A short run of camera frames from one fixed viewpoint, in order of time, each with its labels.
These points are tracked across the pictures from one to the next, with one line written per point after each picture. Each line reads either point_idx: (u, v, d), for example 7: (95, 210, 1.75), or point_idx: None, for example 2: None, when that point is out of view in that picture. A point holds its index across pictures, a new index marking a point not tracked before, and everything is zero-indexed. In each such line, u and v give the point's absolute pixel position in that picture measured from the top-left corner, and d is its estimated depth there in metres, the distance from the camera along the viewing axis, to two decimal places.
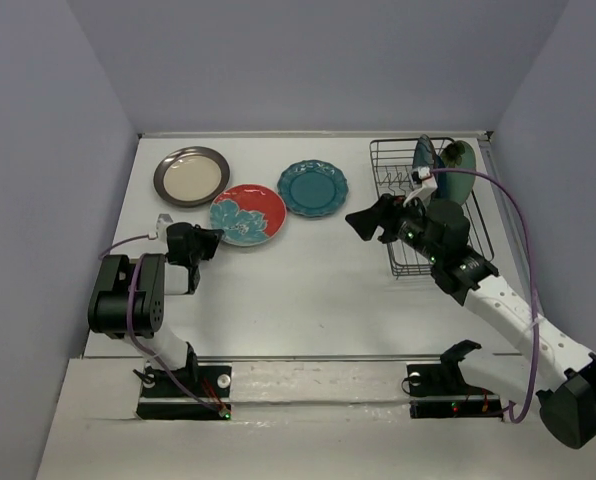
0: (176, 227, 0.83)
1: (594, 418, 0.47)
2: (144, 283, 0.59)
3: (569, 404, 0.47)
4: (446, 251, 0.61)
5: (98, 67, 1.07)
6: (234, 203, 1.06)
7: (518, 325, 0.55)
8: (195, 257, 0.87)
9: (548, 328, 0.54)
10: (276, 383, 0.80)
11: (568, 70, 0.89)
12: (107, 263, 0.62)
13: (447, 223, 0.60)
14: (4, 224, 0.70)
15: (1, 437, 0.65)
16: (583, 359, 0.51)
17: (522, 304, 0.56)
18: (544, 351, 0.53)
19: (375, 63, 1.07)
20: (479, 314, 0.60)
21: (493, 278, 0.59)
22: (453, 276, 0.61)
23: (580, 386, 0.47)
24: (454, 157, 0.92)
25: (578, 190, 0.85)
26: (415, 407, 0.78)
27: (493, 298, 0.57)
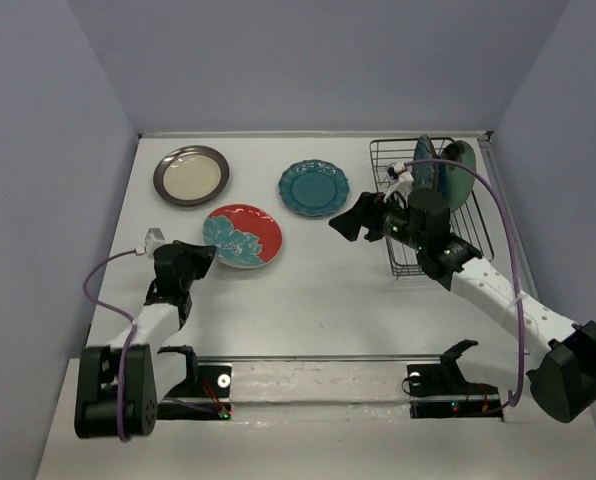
0: (161, 252, 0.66)
1: (582, 390, 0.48)
2: (132, 386, 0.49)
3: (556, 374, 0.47)
4: (429, 238, 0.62)
5: (98, 63, 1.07)
6: (228, 223, 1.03)
7: (502, 302, 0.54)
8: (185, 282, 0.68)
9: (531, 303, 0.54)
10: (276, 383, 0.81)
11: (573, 62, 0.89)
12: (85, 357, 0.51)
13: (427, 210, 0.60)
14: (7, 224, 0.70)
15: (4, 436, 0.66)
16: (565, 330, 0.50)
17: (505, 283, 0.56)
18: (527, 325, 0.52)
19: (378, 58, 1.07)
20: (466, 298, 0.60)
21: (477, 260, 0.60)
22: (437, 262, 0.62)
23: (568, 354, 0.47)
24: (454, 156, 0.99)
25: (582, 182, 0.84)
26: (415, 407, 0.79)
27: (478, 279, 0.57)
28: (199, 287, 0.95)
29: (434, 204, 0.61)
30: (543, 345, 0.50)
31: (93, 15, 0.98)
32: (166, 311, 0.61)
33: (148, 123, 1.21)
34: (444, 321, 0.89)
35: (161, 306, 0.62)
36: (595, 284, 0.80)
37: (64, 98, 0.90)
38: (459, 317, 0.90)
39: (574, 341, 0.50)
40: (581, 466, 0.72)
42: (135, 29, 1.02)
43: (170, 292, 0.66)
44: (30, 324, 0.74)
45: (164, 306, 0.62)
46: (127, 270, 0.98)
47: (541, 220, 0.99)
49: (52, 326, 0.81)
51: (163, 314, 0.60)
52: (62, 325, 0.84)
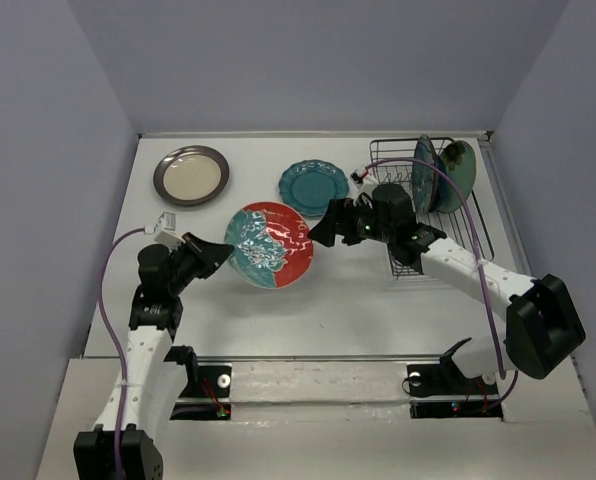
0: (147, 254, 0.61)
1: (552, 343, 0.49)
2: (131, 465, 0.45)
3: (519, 327, 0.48)
4: (397, 227, 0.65)
5: (98, 63, 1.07)
6: (262, 228, 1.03)
7: (466, 271, 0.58)
8: (178, 286, 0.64)
9: (492, 268, 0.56)
10: (276, 383, 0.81)
11: (574, 62, 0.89)
12: (79, 441, 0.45)
13: (390, 199, 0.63)
14: (7, 225, 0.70)
15: (4, 437, 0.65)
16: (525, 285, 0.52)
17: (468, 254, 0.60)
18: (490, 286, 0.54)
19: (378, 58, 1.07)
20: (439, 277, 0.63)
21: (442, 239, 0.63)
22: (407, 248, 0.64)
23: (528, 305, 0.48)
24: (454, 157, 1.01)
25: (582, 182, 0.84)
26: (415, 407, 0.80)
27: (443, 255, 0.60)
28: (199, 287, 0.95)
29: (396, 193, 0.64)
30: (506, 300, 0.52)
31: (93, 14, 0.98)
32: (155, 345, 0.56)
33: (148, 123, 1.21)
34: (443, 321, 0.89)
35: (149, 333, 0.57)
36: (594, 284, 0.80)
37: (64, 97, 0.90)
38: (459, 317, 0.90)
39: (537, 296, 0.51)
40: (581, 467, 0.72)
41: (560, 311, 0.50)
42: (134, 29, 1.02)
43: (159, 297, 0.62)
44: (29, 324, 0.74)
45: (152, 334, 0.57)
46: (127, 270, 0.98)
47: (541, 221, 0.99)
49: (52, 326, 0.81)
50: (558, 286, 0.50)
51: (152, 353, 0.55)
52: (61, 325, 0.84)
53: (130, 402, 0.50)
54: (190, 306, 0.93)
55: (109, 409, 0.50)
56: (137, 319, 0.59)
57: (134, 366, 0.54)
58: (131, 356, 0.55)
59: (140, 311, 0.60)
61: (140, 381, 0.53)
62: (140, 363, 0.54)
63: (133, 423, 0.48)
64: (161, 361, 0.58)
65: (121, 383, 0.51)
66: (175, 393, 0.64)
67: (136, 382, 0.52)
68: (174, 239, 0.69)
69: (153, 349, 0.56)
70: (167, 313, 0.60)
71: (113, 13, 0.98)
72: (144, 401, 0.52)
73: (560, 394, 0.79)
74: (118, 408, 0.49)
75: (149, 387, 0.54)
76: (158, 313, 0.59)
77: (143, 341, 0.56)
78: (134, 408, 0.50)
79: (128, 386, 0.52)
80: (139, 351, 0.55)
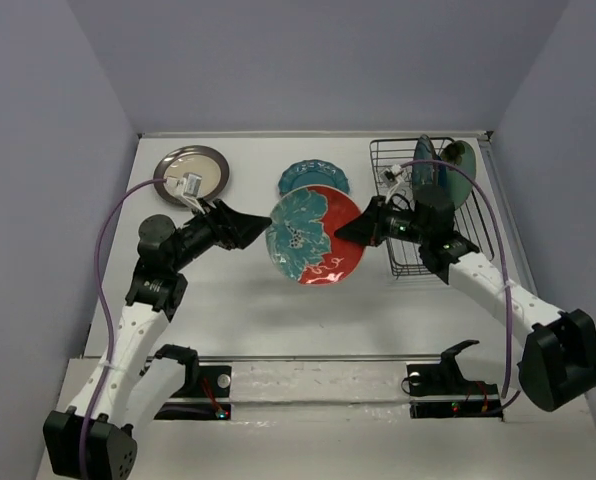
0: (148, 228, 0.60)
1: (568, 378, 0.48)
2: (95, 452, 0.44)
3: (537, 353, 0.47)
4: (432, 233, 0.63)
5: (98, 64, 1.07)
6: (322, 210, 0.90)
7: (492, 290, 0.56)
8: (181, 261, 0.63)
9: (520, 292, 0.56)
10: (276, 383, 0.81)
11: (574, 62, 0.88)
12: (50, 420, 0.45)
13: (434, 204, 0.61)
14: (7, 225, 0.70)
15: (4, 437, 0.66)
16: (551, 314, 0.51)
17: (497, 273, 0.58)
18: (515, 310, 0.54)
19: (377, 59, 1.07)
20: (465, 291, 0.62)
21: (474, 253, 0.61)
22: (438, 255, 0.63)
23: (550, 336, 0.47)
24: (454, 156, 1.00)
25: (581, 182, 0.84)
26: (415, 407, 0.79)
27: (472, 270, 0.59)
28: (199, 287, 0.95)
29: (441, 200, 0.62)
30: (527, 328, 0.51)
31: (92, 15, 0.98)
32: (146, 327, 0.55)
33: (148, 123, 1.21)
34: (444, 322, 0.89)
35: (143, 313, 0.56)
36: (594, 284, 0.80)
37: (63, 97, 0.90)
38: (460, 317, 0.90)
39: (563, 329, 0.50)
40: (581, 467, 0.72)
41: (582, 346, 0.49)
42: (134, 29, 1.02)
43: (160, 272, 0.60)
44: (29, 324, 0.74)
45: (144, 314, 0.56)
46: (127, 270, 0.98)
47: (540, 221, 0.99)
49: (51, 325, 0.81)
50: (586, 322, 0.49)
51: (141, 336, 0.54)
52: (61, 325, 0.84)
53: (108, 387, 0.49)
54: (191, 306, 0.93)
55: (87, 390, 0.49)
56: (136, 293, 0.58)
57: (121, 348, 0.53)
58: (120, 336, 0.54)
59: (141, 284, 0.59)
61: (124, 365, 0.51)
62: (126, 346, 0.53)
63: (105, 413, 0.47)
64: (152, 344, 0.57)
65: (104, 365, 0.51)
66: (165, 392, 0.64)
67: (118, 367, 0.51)
68: (195, 206, 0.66)
69: (143, 332, 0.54)
70: (167, 291, 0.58)
71: (113, 14, 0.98)
72: (124, 387, 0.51)
73: None
74: (94, 392, 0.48)
75: (134, 372, 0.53)
76: (157, 290, 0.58)
77: (134, 321, 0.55)
78: (109, 395, 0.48)
79: (110, 369, 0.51)
80: (129, 331, 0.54)
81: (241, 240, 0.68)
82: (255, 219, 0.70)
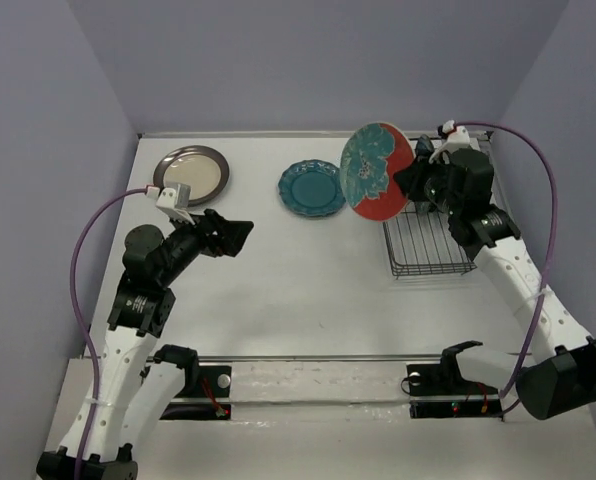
0: (135, 237, 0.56)
1: (570, 397, 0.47)
2: None
3: (551, 376, 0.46)
4: (466, 202, 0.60)
5: (97, 65, 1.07)
6: (390, 147, 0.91)
7: (523, 291, 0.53)
8: (170, 274, 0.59)
9: (552, 303, 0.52)
10: (276, 383, 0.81)
11: (575, 62, 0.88)
12: (44, 460, 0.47)
13: (468, 168, 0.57)
14: (7, 226, 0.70)
15: (4, 437, 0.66)
16: (578, 340, 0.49)
17: (532, 273, 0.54)
18: (541, 323, 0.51)
19: (377, 59, 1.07)
20: (492, 278, 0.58)
21: (513, 239, 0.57)
22: (469, 228, 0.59)
23: (568, 363, 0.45)
24: None
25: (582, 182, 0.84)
26: (415, 407, 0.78)
27: (507, 260, 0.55)
28: (199, 287, 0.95)
29: (477, 164, 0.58)
30: (549, 347, 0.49)
31: (92, 15, 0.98)
32: (131, 355, 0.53)
33: (148, 123, 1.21)
34: (444, 322, 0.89)
35: (127, 339, 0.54)
36: (594, 285, 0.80)
37: (63, 98, 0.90)
38: (460, 318, 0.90)
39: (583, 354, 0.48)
40: (580, 467, 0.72)
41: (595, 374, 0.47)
42: (134, 29, 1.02)
43: (146, 286, 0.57)
44: (29, 324, 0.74)
45: (129, 340, 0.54)
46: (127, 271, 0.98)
47: (539, 221, 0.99)
49: (51, 326, 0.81)
50: None
51: (127, 365, 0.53)
52: (61, 326, 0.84)
53: (97, 424, 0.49)
54: (191, 306, 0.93)
55: (77, 427, 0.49)
56: (119, 314, 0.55)
57: (107, 379, 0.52)
58: (105, 364, 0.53)
59: (123, 303, 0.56)
61: (111, 399, 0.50)
62: (112, 377, 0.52)
63: (96, 453, 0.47)
64: (142, 366, 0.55)
65: (90, 402, 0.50)
66: (165, 398, 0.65)
67: (105, 402, 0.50)
68: (183, 216, 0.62)
69: (128, 361, 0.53)
70: (152, 309, 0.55)
71: (113, 14, 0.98)
72: (115, 420, 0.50)
73: None
74: (83, 431, 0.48)
75: (123, 401, 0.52)
76: (141, 308, 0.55)
77: (118, 348, 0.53)
78: (99, 434, 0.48)
79: (97, 406, 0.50)
80: (114, 360, 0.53)
81: (237, 248, 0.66)
82: (246, 227, 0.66)
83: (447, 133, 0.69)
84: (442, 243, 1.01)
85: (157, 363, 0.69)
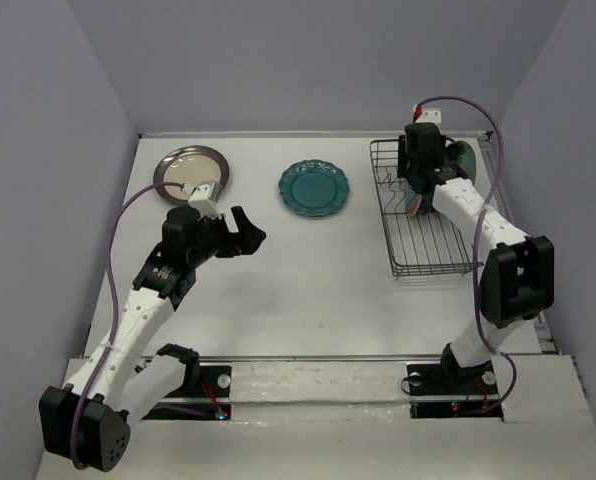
0: (175, 214, 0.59)
1: (519, 295, 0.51)
2: (88, 433, 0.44)
3: (495, 263, 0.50)
4: (420, 157, 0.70)
5: (98, 66, 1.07)
6: None
7: (469, 210, 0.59)
8: (198, 256, 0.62)
9: (494, 215, 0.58)
10: (276, 383, 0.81)
11: (574, 64, 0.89)
12: (46, 398, 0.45)
13: (418, 129, 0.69)
14: (7, 225, 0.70)
15: (3, 437, 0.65)
16: (516, 238, 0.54)
17: (477, 198, 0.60)
18: (485, 230, 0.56)
19: (377, 60, 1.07)
20: (447, 215, 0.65)
21: (462, 180, 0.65)
22: (426, 177, 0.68)
23: (510, 253, 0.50)
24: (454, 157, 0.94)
25: (582, 182, 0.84)
26: (415, 407, 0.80)
27: (455, 192, 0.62)
28: (199, 287, 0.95)
29: (425, 126, 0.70)
30: (491, 246, 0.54)
31: (94, 17, 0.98)
32: (150, 313, 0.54)
33: (148, 124, 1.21)
34: (443, 321, 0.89)
35: (149, 297, 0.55)
36: (592, 283, 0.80)
37: (64, 98, 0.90)
38: (459, 317, 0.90)
39: (525, 254, 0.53)
40: (580, 467, 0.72)
41: (538, 270, 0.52)
42: (135, 31, 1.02)
43: (173, 263, 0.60)
44: (30, 325, 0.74)
45: (150, 299, 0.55)
46: (126, 271, 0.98)
47: (538, 221, 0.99)
49: (51, 325, 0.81)
50: (547, 248, 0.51)
51: (144, 321, 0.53)
52: (61, 325, 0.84)
53: (106, 368, 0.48)
54: (191, 306, 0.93)
55: (86, 369, 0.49)
56: (144, 279, 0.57)
57: (124, 329, 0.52)
58: (125, 316, 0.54)
59: (149, 271, 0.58)
61: (125, 347, 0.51)
62: (129, 327, 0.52)
63: (101, 394, 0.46)
64: (154, 333, 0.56)
65: (105, 345, 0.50)
66: (165, 389, 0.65)
67: (120, 349, 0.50)
68: (214, 211, 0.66)
69: (146, 317, 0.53)
70: (177, 279, 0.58)
71: (114, 14, 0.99)
72: (123, 370, 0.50)
73: (560, 393, 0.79)
74: (93, 371, 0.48)
75: (134, 356, 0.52)
76: (165, 278, 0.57)
77: (139, 306, 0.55)
78: (107, 377, 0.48)
79: (111, 350, 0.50)
80: (133, 315, 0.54)
81: (252, 248, 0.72)
82: (263, 236, 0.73)
83: (417, 117, 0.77)
84: (441, 243, 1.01)
85: (158, 357, 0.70)
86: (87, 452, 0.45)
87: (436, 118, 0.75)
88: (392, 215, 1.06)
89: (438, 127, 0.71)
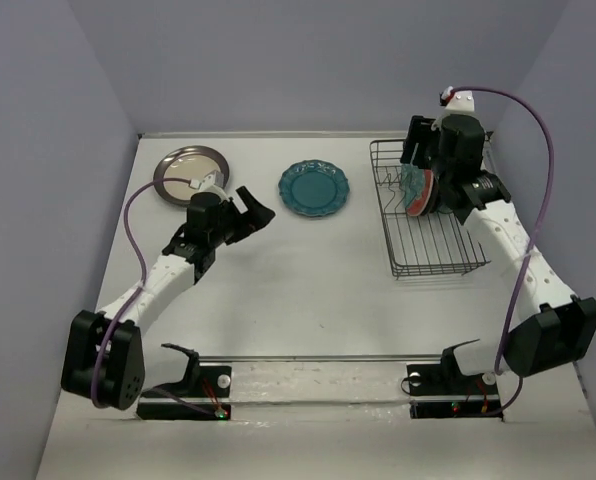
0: (200, 197, 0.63)
1: (553, 355, 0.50)
2: (113, 360, 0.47)
3: (534, 333, 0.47)
4: (457, 166, 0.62)
5: (98, 66, 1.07)
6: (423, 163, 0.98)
7: (511, 253, 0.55)
8: (218, 235, 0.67)
9: (539, 263, 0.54)
10: (276, 384, 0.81)
11: (574, 63, 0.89)
12: (78, 322, 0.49)
13: (460, 131, 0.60)
14: (6, 225, 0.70)
15: (3, 437, 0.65)
16: (562, 298, 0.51)
17: (521, 237, 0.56)
18: (527, 282, 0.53)
19: (376, 60, 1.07)
20: (483, 242, 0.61)
21: (504, 204, 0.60)
22: (461, 192, 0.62)
23: (552, 318, 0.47)
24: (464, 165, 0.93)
25: (583, 182, 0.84)
26: (415, 407, 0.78)
27: (496, 223, 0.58)
28: (199, 287, 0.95)
29: (468, 127, 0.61)
30: (532, 304, 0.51)
31: (94, 18, 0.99)
32: (178, 271, 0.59)
33: (149, 124, 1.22)
34: (443, 322, 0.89)
35: (176, 260, 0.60)
36: (590, 283, 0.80)
37: (64, 98, 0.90)
38: (459, 317, 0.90)
39: (566, 311, 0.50)
40: (581, 467, 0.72)
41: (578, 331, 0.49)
42: (135, 31, 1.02)
43: (196, 241, 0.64)
44: (30, 325, 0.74)
45: (177, 261, 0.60)
46: (126, 271, 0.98)
47: (537, 221, 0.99)
49: (52, 325, 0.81)
50: (593, 311, 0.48)
51: (173, 277, 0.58)
52: (62, 326, 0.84)
53: (137, 304, 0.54)
54: (191, 306, 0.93)
55: (117, 304, 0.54)
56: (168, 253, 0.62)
57: (154, 277, 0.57)
58: (153, 270, 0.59)
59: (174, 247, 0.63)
61: (155, 291, 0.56)
62: (158, 277, 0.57)
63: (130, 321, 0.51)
64: (179, 289, 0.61)
65: (137, 286, 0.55)
66: None
67: (149, 292, 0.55)
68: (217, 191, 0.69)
69: (174, 274, 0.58)
70: (199, 255, 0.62)
71: (114, 15, 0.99)
72: (150, 310, 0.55)
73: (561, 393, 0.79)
74: (125, 303, 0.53)
75: (160, 303, 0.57)
76: (188, 253, 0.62)
77: (168, 264, 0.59)
78: (137, 310, 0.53)
79: (142, 290, 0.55)
80: (162, 269, 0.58)
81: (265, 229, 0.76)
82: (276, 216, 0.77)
83: (447, 101, 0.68)
84: (441, 243, 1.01)
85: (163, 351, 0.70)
86: (110, 379, 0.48)
87: (468, 104, 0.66)
88: (392, 215, 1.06)
89: (481, 124, 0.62)
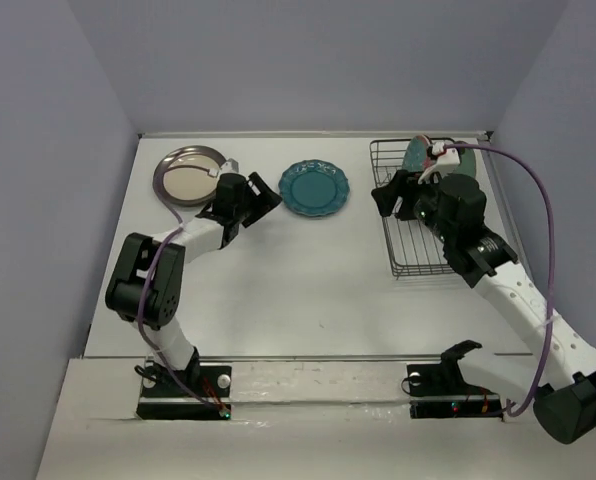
0: (229, 175, 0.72)
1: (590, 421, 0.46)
2: (161, 274, 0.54)
3: (572, 403, 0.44)
4: (460, 230, 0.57)
5: (98, 66, 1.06)
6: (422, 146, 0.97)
7: (532, 321, 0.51)
8: (237, 212, 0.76)
9: (562, 327, 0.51)
10: (276, 383, 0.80)
11: (575, 63, 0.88)
12: (127, 243, 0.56)
13: (461, 197, 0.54)
14: (6, 226, 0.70)
15: (3, 437, 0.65)
16: (593, 364, 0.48)
17: (539, 301, 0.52)
18: (555, 350, 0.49)
19: (376, 60, 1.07)
20: (496, 307, 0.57)
21: (512, 265, 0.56)
22: (467, 256, 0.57)
23: (586, 386, 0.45)
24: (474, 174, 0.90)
25: (584, 183, 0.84)
26: (415, 407, 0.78)
27: (511, 288, 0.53)
28: (199, 286, 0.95)
29: (467, 191, 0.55)
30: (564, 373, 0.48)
31: (93, 18, 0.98)
32: (211, 226, 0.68)
33: (149, 124, 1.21)
34: (443, 322, 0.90)
35: (209, 220, 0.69)
36: (592, 284, 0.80)
37: (64, 98, 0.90)
38: (458, 317, 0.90)
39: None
40: (581, 467, 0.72)
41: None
42: (135, 31, 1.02)
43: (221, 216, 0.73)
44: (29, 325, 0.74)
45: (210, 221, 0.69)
46: None
47: (538, 221, 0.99)
49: (51, 325, 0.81)
50: None
51: (208, 229, 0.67)
52: (61, 325, 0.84)
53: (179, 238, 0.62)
54: (191, 305, 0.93)
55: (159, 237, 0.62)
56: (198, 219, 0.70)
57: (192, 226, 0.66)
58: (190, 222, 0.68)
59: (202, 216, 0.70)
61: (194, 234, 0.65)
62: (195, 226, 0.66)
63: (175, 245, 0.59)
64: (206, 246, 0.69)
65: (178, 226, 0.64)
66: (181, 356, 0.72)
67: (189, 233, 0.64)
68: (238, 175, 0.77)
69: (210, 227, 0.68)
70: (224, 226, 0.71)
71: (114, 15, 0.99)
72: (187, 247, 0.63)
73: None
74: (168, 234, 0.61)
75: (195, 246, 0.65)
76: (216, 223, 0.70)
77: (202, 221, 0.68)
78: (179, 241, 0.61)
79: (182, 231, 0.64)
80: (197, 223, 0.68)
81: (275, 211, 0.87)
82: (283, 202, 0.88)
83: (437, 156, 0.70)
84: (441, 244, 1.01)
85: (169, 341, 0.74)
86: (155, 293, 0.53)
87: (453, 157, 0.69)
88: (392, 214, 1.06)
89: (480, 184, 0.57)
